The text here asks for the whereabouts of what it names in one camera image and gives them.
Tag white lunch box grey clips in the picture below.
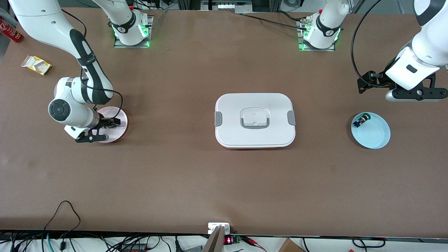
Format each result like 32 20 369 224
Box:
214 93 296 150

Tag brown cardboard box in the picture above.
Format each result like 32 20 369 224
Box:
278 238 306 252

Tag pink round plate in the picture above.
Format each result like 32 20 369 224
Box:
94 106 128 143

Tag light blue round plate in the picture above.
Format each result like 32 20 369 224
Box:
351 112 391 150

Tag yellow snack packet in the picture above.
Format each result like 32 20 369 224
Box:
21 55 53 76

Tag red drink can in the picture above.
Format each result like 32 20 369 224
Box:
0 18 25 43

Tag small white device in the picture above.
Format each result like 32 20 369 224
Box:
208 223 231 235

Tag cardboard strip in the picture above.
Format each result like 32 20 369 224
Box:
202 225 225 252

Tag red black clip leads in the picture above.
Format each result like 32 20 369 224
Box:
241 236 267 251

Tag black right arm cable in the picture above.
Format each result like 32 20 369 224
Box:
61 10 124 119

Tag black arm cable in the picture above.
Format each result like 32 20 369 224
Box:
351 0 387 88
61 10 124 119

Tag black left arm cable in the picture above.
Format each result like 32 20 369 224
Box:
351 0 387 88

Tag green push button switch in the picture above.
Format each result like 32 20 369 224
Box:
352 114 371 128

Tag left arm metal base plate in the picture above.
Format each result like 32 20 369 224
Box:
297 19 336 52

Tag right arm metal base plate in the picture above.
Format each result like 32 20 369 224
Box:
113 15 154 48

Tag black looped cable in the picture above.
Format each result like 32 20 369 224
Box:
44 200 82 242

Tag black cable across table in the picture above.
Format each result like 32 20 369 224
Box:
238 10 310 28

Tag thin black cable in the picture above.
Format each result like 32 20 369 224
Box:
352 237 386 249

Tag aluminium frame with white connector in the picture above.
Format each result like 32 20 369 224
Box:
201 0 253 11

